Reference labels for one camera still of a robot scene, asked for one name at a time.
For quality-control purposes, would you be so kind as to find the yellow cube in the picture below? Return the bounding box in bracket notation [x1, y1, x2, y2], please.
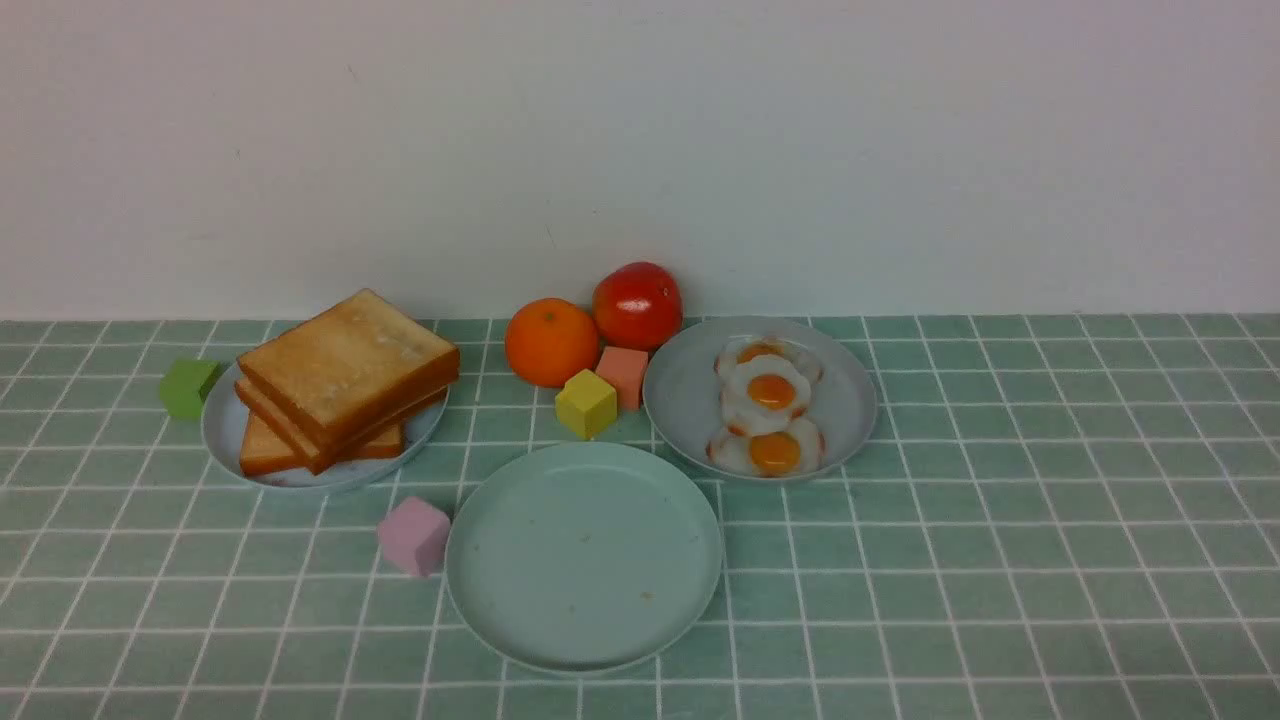
[556, 369, 620, 439]

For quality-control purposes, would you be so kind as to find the salmon pink cube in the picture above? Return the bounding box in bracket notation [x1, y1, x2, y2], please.
[594, 345, 649, 413]

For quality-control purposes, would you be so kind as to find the toast slice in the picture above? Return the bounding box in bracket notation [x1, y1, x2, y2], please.
[239, 413, 406, 477]
[234, 377, 449, 475]
[241, 288, 461, 454]

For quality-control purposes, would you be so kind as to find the grey right egg plate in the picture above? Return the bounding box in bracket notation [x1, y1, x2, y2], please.
[643, 316, 881, 483]

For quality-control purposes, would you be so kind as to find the fried egg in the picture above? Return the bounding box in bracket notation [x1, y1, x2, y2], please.
[714, 336, 824, 384]
[707, 416, 826, 479]
[719, 355, 813, 436]

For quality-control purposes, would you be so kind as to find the lilac pink cube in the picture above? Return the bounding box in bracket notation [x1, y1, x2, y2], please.
[376, 496, 451, 577]

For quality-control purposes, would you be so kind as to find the green cube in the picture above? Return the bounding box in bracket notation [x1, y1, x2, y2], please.
[157, 357, 224, 421]

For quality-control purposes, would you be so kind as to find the green centre plate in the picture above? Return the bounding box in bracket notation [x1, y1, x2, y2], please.
[443, 442, 724, 676]

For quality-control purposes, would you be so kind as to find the grey left bread plate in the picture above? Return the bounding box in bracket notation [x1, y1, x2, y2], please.
[201, 340, 458, 495]

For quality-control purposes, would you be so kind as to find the orange fruit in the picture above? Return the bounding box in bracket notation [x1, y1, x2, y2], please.
[504, 297, 602, 388]

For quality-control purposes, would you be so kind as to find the red tomato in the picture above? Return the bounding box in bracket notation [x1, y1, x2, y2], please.
[591, 261, 684, 352]

